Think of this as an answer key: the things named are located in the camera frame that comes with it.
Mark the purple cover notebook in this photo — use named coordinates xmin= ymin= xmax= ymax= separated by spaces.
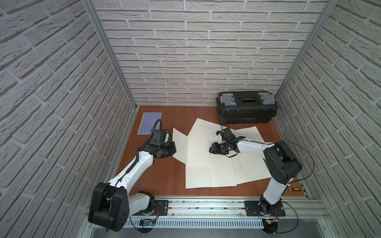
xmin=138 ymin=112 xmax=162 ymax=135

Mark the yellow cover notebook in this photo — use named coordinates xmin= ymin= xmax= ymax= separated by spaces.
xmin=173 ymin=128 xmax=211 ymax=166

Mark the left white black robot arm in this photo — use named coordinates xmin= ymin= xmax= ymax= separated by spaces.
xmin=88 ymin=119 xmax=176 ymax=233

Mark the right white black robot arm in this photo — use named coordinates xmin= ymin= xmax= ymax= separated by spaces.
xmin=209 ymin=128 xmax=303 ymax=216

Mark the open notebook right rear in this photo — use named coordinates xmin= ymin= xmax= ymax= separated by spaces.
xmin=233 ymin=127 xmax=265 ymax=143

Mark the open notebook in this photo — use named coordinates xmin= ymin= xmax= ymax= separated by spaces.
xmin=185 ymin=154 xmax=237 ymax=189
xmin=231 ymin=153 xmax=271 ymax=184
xmin=233 ymin=127 xmax=265 ymax=143

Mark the open notebook front centre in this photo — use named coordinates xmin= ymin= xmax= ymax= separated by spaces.
xmin=185 ymin=154 xmax=237 ymax=189

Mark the open notebook rear angled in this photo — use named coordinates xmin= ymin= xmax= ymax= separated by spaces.
xmin=188 ymin=118 xmax=221 ymax=137

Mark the open notebook front right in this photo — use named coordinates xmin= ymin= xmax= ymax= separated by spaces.
xmin=231 ymin=153 xmax=271 ymax=184

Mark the black plastic toolbox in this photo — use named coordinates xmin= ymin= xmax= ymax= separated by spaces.
xmin=216 ymin=91 xmax=278 ymax=125

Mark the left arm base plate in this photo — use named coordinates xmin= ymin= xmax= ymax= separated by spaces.
xmin=133 ymin=200 xmax=169 ymax=216

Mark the aluminium mounting rail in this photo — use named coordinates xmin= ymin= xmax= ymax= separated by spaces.
xmin=84 ymin=194 xmax=331 ymax=221

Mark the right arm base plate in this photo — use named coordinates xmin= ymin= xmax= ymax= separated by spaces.
xmin=244 ymin=200 xmax=286 ymax=217

